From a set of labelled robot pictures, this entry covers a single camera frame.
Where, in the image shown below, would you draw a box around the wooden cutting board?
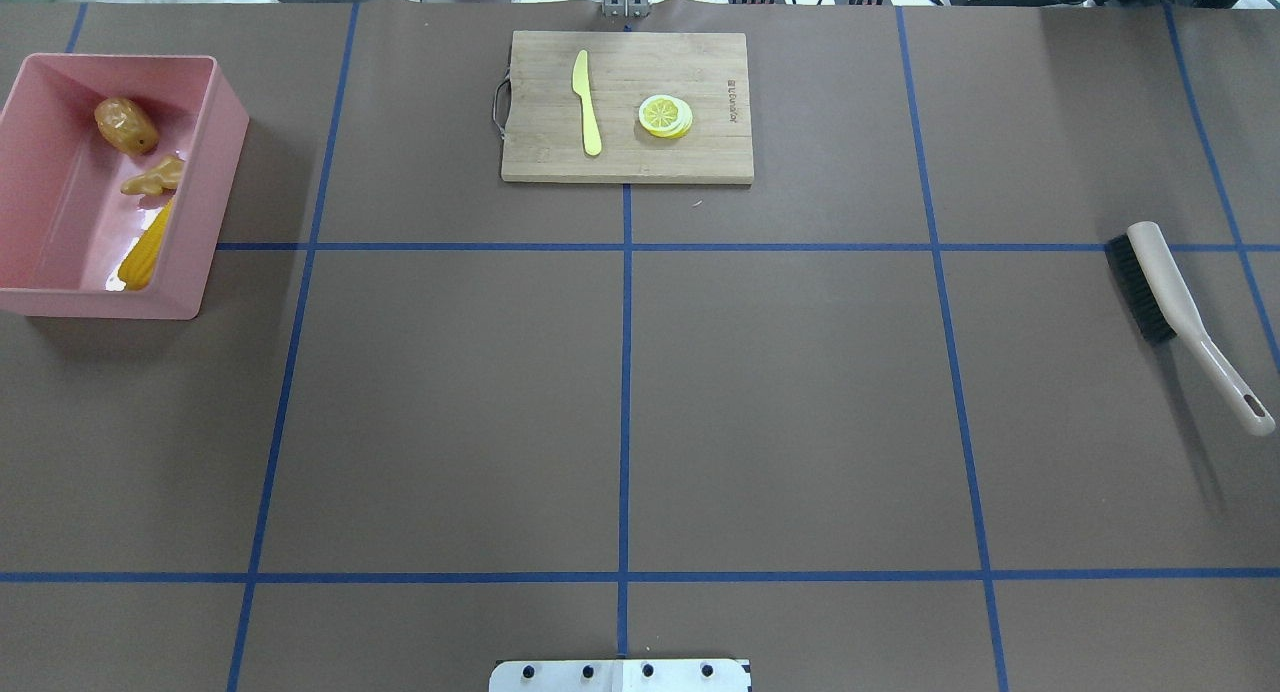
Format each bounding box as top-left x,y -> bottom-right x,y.
500,29 -> 755,185

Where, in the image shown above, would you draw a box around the pink plastic bin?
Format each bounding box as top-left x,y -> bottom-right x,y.
1,52 -> 250,320

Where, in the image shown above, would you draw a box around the toy ginger root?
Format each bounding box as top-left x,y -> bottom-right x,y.
119,155 -> 186,196

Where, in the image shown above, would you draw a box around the beige hand brush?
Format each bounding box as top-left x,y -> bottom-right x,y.
1103,221 -> 1277,437

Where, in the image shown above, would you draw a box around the yellow toy corn cob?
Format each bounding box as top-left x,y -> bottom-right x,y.
116,197 -> 175,292

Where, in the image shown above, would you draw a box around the yellow plastic knife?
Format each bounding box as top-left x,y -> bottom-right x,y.
571,49 -> 603,156

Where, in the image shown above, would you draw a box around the toy brown potato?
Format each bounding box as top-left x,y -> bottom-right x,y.
93,98 -> 160,156

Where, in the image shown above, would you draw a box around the lemon slices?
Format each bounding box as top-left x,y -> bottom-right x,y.
637,93 -> 694,139

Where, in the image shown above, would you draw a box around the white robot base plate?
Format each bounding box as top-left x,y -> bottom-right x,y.
488,657 -> 753,691

